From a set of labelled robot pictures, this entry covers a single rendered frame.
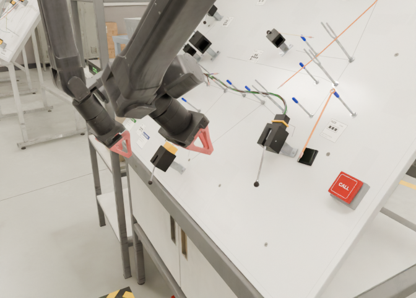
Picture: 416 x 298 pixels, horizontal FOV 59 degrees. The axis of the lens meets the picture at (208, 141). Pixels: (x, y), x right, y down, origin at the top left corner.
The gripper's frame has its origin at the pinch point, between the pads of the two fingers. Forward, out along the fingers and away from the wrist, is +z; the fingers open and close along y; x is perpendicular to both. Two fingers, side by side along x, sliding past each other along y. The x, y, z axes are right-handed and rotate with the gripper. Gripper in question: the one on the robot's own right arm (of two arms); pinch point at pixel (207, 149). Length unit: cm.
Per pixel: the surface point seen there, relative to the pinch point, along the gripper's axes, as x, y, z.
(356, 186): -9.3, -22.5, 17.3
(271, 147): -10.1, -2.4, 12.8
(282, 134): -14.3, -2.4, 13.6
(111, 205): 32, 143, 74
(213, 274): 21.9, 14.6, 38.6
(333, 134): -20.4, -10.1, 19.5
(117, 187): 19, 103, 47
